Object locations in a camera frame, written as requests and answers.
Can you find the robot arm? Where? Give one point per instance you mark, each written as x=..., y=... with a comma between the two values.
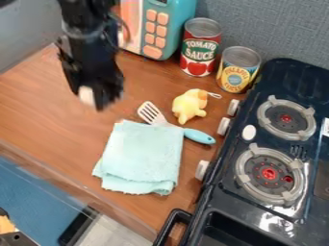
x=85, y=16

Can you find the toy stove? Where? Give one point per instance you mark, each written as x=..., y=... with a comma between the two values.
x=274, y=153

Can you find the yellow can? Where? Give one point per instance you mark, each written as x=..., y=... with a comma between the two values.
x=238, y=70

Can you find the toy microwave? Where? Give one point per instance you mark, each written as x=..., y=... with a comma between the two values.
x=158, y=27

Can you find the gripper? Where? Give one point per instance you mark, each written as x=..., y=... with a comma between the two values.
x=90, y=59

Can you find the red tomato sauce can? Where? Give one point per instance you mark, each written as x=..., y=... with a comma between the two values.
x=199, y=48

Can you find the light blue cloth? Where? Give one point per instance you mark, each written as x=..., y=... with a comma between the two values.
x=141, y=157

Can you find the yellow plush toy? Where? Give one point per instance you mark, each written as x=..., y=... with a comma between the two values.
x=189, y=105

